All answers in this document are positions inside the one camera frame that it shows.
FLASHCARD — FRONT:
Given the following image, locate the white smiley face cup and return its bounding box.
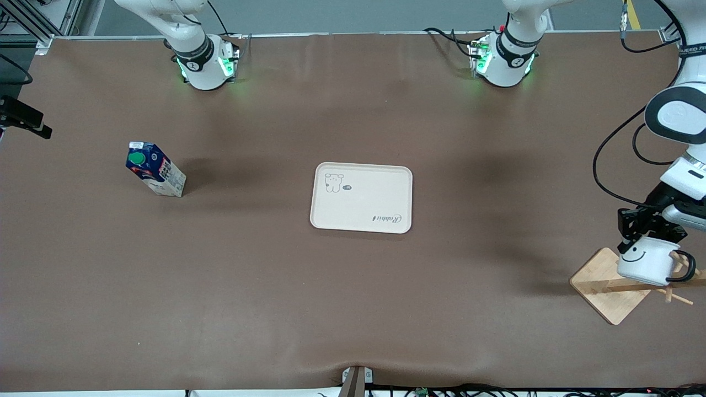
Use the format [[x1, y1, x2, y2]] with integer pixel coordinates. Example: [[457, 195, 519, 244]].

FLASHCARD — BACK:
[[617, 234, 697, 286]]

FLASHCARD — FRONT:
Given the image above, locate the blue milk carton green cap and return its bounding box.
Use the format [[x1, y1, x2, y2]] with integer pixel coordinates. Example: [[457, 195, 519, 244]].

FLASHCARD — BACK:
[[126, 141, 186, 197]]

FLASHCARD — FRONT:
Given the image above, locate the wooden cup stand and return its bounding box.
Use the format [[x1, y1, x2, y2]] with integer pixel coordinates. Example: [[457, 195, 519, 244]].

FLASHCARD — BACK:
[[570, 247, 706, 325]]

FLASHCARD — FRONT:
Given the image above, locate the cream rabbit print tray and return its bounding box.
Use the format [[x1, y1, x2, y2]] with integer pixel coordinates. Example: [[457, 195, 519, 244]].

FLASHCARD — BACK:
[[310, 162, 413, 234]]

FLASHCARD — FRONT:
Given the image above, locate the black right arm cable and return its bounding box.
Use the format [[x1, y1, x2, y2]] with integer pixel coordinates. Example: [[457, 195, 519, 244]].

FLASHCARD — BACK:
[[0, 55, 33, 84]]

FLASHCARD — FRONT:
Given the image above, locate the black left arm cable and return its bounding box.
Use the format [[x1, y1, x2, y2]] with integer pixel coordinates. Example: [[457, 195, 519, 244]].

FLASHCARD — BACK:
[[593, 105, 676, 207]]

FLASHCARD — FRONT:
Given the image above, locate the aluminium frame profile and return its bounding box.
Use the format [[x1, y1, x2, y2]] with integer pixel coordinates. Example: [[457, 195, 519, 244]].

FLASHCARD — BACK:
[[0, 0, 83, 56]]

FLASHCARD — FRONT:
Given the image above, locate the black cable with metal connector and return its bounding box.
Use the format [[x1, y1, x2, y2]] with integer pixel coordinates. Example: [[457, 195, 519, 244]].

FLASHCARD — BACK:
[[621, 0, 687, 54]]

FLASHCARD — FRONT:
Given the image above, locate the thin black cable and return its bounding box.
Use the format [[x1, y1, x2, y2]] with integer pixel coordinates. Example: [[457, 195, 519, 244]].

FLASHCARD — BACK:
[[207, 0, 229, 35]]

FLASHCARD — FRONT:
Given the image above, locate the black cable at arm base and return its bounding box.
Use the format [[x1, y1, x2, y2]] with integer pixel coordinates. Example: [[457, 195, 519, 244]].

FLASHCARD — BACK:
[[424, 28, 476, 58]]

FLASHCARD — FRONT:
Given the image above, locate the grey metal table bracket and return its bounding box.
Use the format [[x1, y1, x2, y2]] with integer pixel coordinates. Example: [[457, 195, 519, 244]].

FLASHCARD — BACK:
[[341, 366, 374, 397]]

